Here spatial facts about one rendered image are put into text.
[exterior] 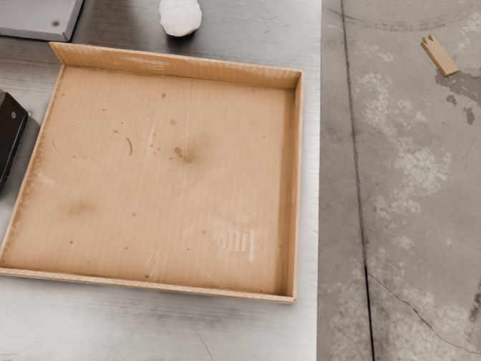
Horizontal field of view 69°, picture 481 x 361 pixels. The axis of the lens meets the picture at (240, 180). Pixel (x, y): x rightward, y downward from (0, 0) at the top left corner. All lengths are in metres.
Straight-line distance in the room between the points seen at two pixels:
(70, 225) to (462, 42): 1.82
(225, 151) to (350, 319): 0.96
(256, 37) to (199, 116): 0.15
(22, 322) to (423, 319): 1.20
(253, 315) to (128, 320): 0.12
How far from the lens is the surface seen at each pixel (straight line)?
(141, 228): 0.39
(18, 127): 0.48
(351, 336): 1.28
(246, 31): 0.52
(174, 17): 0.49
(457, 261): 1.47
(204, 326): 0.37
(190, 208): 0.39
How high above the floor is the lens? 1.20
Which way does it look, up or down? 69 degrees down
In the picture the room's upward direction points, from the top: 9 degrees clockwise
